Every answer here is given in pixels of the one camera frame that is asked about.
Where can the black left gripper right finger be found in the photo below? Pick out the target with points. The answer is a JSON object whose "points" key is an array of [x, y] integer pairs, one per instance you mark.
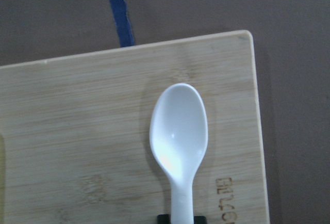
{"points": [[199, 220]]}

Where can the bamboo cutting board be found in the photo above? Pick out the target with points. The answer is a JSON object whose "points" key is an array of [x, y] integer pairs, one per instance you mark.
{"points": [[74, 134]]}

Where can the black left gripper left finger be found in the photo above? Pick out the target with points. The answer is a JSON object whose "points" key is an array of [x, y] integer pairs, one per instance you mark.
{"points": [[163, 219]]}

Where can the white plastic spoon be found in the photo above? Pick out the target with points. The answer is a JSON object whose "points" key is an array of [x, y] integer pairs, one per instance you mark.
{"points": [[178, 141]]}

